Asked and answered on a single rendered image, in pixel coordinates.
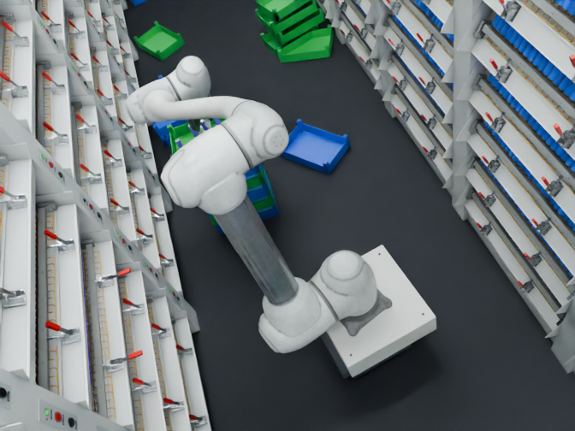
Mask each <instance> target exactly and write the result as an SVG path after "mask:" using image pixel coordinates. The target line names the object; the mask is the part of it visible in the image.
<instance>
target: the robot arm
mask: <svg viewBox="0 0 575 431"><path fill-rule="evenodd" d="M125 110H126V111H127V114H128V116H129V118H130V119H131V121H133V122H135V123H137V124H146V123H149V122H155V121H159V122H161V121H166V120H170V121H178V120H187V121H188V124H189V126H190V128H191V129H192V130H193V131H194V132H195V131H198V132H199V133H200V135H199V136H198V137H196V138H195V139H193V140H191V141H190V142H189V143H187V144H186V145H184V146H183V147H181V148H180V149H179V150H178V151H177V152H176V153H175V154H174V155H173V156H172V157H171V158H170V159H169V161H168V162H167V163H166V165H165V166H164V168H163V172H162V174H161V179H162V182H163V184H164V185H165V187H166V189H167V191H168V193H169V195H170V196H171V198H172V199H173V201H174V202H175V204H177V205H179V206H181V207H182V208H187V209H192V208H195V207H197V206H198V207H199V208H200V209H202V210H203V211H205V212H207V213H209V214H212V215H213V216H214V217H215V219H216V221H217V223H218V224H219V226H220V227H221V229H222V230H223V232H224V233H225V234H226V236H227V238H228V240H229V241H230V243H231V244H232V246H233V247H234V248H235V250H236V252H237V253H238V254H239V255H240V257H241V259H242V261H243V262H244V264H245V265H246V266H247V268H248V269H249V271H250V272H251V274H252V276H253V278H254V279H255V281H256V282H257V283H258V285H259V287H260V288H261V290H262V291H263V293H264V298H263V308H264V313H263V314H262V315H261V316H260V319H259V323H258V326H259V328H258V330H259V332H260V334H261V336H262V337H263V338H264V340H265V341H266V343H267V344H268V345H269V346H270V348H271V349H272V350H273V351H275V352H280V353H288V352H291V351H296V350H298V349H300V348H302V347H304V346H306V345H308V344H309V343H311V342H312V341H313V340H315V339H316V338H318V337H319V336H320V335H322V334H323V333H325V332H326V331H327V330H328V329H330V328H331V327H332V326H333V325H334V324H335V323H337V322H338V321H340V322H341V324H342V325H343V326H344V327H345V328H346V330H347V332H348V334H349V335H350V336H352V337H354V336H356V335H357V334H358V333H359V330H360V329H361V328H363V327H364V326H365V325H366V324H368V323H369V322H370V321H372V320H373V319H374V318H375V317H376V316H378V315H379V314H380V313H382V312H383V311H384V310H386V309H389V308H391V307H392V300H391V299H390V298H387V297H386V296H384V295H383V294H382V293H381V292H380V291H379V290H378V289H377V288H376V280H375V276H374V274H373V271H372V269H371V267H370V265H369V264H368V263H367V262H366V261H365V260H364V259H363V258H362V257H361V256H360V255H359V254H357V253H355V252H353V251H337V252H335V253H333V254H332V255H330V256H329V257H328V258H327V259H326V260H325V261H324V262H323V264H322V267H321V268H320V269H319V270H318V271H317V272H316V274H315V275H314V276H313V277H312V278H311V279H310V280H309V281H308V282H305V281H304V280H302V279H300V278H298V277H294V276H293V274H292V272H291V270H290V269H289V267H288V265H287V264H286V262H285V260H284V258H283V257H282V254H281V253H280V252H279V250H278V248H277V246H276V244H275V242H274V240H273V239H272V238H271V236H270V234H269V232H268V230H267V228H266V227H265V225H264V223H263V222H262V220H261V218H260V216H259V214H258V212H257V211H256V209H255V208H254V206H253V204H252V202H251V200H250V198H249V197H248V196H247V194H246V191H247V184H246V176H245V173H247V172H248V171H249V170H251V169H252V168H254V167H256V166H258V165H259V164H260V163H261V162H264V161H265V160H267V159H271V158H274V157H277V156H279V155H281V154H282V153H283V152H284V151H285V150H286V149H287V147H288V142H289V135H288V130H287V129H286V127H285V125H284V123H283V120H282V118H281V117H280V116H279V115H278V114H277V113H276V112H275V111H274V110H273V109H271V108H270V107H268V106H267V105H265V104H263V103H258V102H256V101H253V100H245V99H241V98H237V97H224V96H223V97H212V96H211V95H210V75H209V72H208V69H207V67H206V66H205V65H204V64H203V62H202V61H201V59H199V58H198V57H196V56H186V57H184V58H183V59H182V60H181V61H180V63H179V64H178V66H177V68H176V70H175V71H174V72H173V73H171V74H170V75H168V76H166V77H164V78H162V79H160V80H155V81H153V82H151V83H149V84H147V85H145V86H142V87H141V88H139V89H138V90H136V91H135V92H133V93H132V94H131V95H130V96H129V97H128V98H127V100H126V102H125ZM213 118H222V119H226V121H224V122H223V123H221V124H219V125H218V126H216V127H213V128H211V125H210V123H211V121H212V120H213ZM201 119H205V125H206V126H207V127H208V128H209V130H207V131H205V132H204V131H203V127H202V126H200V123H201ZM193 120H194V122H193Z"/></svg>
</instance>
